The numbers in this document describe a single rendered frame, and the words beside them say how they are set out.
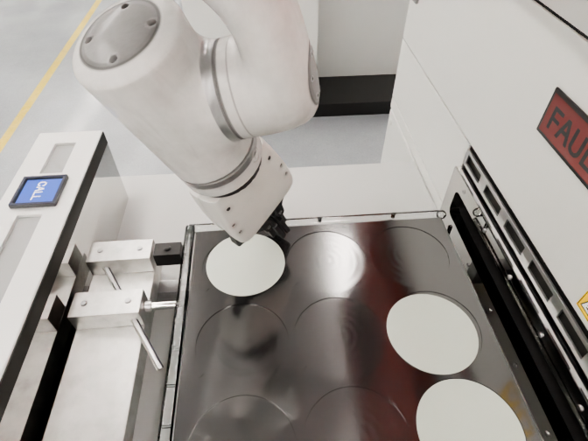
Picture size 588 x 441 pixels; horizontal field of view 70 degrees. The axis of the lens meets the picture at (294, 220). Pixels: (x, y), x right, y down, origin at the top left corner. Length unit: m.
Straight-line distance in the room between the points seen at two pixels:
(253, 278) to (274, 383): 0.14
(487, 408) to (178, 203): 0.55
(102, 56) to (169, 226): 0.45
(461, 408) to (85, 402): 0.38
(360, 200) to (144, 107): 0.51
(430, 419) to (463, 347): 0.09
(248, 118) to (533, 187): 0.33
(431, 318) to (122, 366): 0.35
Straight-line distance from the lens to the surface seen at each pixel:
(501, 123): 0.58
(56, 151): 0.71
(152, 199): 0.78
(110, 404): 0.51
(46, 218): 0.60
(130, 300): 0.54
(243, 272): 0.54
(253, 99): 0.30
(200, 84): 0.31
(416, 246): 0.59
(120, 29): 0.32
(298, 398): 0.46
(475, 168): 0.64
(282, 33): 0.28
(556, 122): 0.49
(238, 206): 0.43
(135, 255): 0.58
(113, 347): 0.54
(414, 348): 0.50
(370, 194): 0.77
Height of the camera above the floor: 1.33
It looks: 46 degrees down
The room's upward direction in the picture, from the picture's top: straight up
